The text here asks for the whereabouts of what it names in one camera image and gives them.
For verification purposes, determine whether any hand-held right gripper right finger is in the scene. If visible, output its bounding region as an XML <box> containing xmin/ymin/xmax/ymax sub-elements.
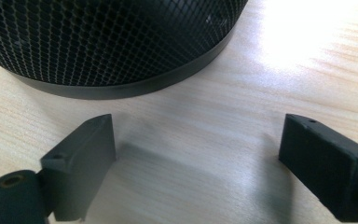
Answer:
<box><xmin>278</xmin><ymin>113</ymin><xmax>358</xmax><ymax>223</ymax></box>

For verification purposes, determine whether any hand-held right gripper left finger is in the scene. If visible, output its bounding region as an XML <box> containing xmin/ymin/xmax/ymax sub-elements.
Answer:
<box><xmin>39</xmin><ymin>113</ymin><xmax>117</xmax><ymax>222</ymax></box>

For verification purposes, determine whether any black metal mesh basket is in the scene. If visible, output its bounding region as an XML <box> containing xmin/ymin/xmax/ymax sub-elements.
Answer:
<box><xmin>0</xmin><ymin>0</ymin><xmax>250</xmax><ymax>101</ymax></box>

